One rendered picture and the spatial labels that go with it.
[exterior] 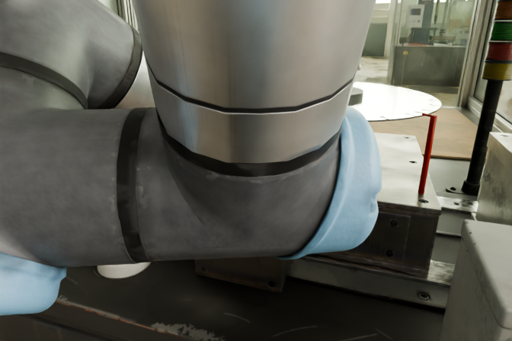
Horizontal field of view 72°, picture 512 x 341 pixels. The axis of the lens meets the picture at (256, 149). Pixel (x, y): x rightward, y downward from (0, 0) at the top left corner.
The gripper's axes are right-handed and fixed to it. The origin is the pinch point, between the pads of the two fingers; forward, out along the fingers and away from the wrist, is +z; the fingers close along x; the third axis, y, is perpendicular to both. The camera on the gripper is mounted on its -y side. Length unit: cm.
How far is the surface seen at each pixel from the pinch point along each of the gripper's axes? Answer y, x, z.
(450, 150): 13, 25, 61
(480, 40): 7, 83, 102
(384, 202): 14.9, 0.5, 7.6
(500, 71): 21.7, 29.4, 26.6
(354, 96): 5.8, 14.8, 9.8
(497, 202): 25.8, 6.6, 21.0
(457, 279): 24.6, -5.2, -0.3
